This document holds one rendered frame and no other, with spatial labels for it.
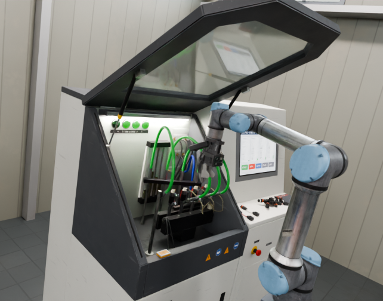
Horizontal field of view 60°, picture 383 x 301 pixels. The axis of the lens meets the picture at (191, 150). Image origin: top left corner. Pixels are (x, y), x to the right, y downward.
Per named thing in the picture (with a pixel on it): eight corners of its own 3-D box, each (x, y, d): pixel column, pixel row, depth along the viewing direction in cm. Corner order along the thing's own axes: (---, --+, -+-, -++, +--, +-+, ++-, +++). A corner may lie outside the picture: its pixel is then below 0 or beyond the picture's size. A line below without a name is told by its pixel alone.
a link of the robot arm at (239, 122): (258, 116, 134) (239, 110, 142) (240, 114, 127) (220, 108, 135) (254, 134, 136) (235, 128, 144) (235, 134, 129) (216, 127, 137)
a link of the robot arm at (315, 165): (302, 293, 119) (351, 150, 105) (277, 306, 110) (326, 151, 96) (275, 273, 128) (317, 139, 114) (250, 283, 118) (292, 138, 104)
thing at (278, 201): (269, 211, 197) (271, 202, 196) (255, 203, 204) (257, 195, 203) (289, 205, 213) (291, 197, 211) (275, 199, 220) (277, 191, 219)
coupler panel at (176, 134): (167, 181, 194) (176, 129, 187) (163, 178, 197) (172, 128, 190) (183, 178, 203) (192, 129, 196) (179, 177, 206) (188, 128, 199)
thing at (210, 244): (142, 298, 132) (148, 263, 129) (136, 291, 135) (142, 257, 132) (238, 258, 175) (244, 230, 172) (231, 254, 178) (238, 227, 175)
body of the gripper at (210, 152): (210, 168, 141) (216, 141, 138) (196, 162, 146) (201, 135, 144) (222, 167, 146) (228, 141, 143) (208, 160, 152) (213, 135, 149)
